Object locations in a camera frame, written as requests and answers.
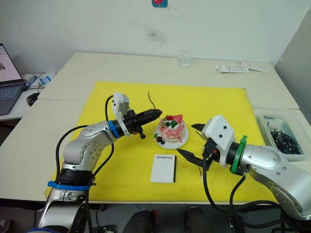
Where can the thin dark twisted candle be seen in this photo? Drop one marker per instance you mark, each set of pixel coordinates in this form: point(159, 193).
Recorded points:
point(152, 100)
point(200, 135)

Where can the pink fruit-topped toy cake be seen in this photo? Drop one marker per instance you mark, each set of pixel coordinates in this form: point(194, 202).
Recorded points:
point(171, 128)

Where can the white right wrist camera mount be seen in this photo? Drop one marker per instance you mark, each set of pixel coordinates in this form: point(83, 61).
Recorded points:
point(218, 133)

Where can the white round plate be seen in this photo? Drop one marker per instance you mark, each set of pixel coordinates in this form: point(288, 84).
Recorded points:
point(182, 142)

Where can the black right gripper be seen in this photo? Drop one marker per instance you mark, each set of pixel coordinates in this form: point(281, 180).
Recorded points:
point(210, 155)

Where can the clear plastic container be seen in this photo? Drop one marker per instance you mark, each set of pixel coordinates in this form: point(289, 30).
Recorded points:
point(263, 131)

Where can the white side desk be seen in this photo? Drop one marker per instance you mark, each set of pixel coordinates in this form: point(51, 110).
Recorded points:
point(19, 106)

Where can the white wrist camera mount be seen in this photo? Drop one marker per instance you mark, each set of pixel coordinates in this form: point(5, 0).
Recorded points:
point(218, 133)
point(119, 100)

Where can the white matchbox with black print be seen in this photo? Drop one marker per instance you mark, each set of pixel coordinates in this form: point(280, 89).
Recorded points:
point(162, 170)

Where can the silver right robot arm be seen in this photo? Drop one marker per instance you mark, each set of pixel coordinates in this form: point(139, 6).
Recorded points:
point(267, 162)

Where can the black computer mouse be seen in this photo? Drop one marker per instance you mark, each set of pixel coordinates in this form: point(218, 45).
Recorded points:
point(33, 99)

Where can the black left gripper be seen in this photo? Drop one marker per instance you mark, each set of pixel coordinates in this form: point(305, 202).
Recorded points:
point(132, 121)

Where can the yellow rectangular mat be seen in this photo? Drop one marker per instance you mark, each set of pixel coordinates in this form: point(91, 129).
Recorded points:
point(170, 97)

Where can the small black electronic box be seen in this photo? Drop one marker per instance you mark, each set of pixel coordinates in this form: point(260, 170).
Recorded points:
point(105, 229)

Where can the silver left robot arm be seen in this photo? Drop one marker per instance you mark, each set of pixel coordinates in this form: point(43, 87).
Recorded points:
point(80, 148)

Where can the clear glass cup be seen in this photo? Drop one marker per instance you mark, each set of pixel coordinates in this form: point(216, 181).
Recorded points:
point(184, 60)

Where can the dark rounded shape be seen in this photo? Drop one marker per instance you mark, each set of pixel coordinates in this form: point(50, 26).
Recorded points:
point(198, 221)

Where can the thin wooden match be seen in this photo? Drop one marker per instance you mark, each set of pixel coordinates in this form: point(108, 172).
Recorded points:
point(201, 171)

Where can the open grey laptop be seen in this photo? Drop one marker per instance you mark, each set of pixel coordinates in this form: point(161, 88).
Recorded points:
point(8, 92)

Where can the white card with blue label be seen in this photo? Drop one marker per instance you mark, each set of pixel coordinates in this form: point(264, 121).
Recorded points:
point(46, 78)

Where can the blue and red wall sticker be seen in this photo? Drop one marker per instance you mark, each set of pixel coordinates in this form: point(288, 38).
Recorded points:
point(159, 3)

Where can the pile of black burnt sticks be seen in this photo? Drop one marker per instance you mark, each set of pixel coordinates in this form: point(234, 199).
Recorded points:
point(284, 143)

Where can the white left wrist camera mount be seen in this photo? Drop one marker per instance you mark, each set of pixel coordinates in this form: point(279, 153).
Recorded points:
point(119, 100)

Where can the small white box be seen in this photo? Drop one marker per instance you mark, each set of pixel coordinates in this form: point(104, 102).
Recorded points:
point(29, 79)

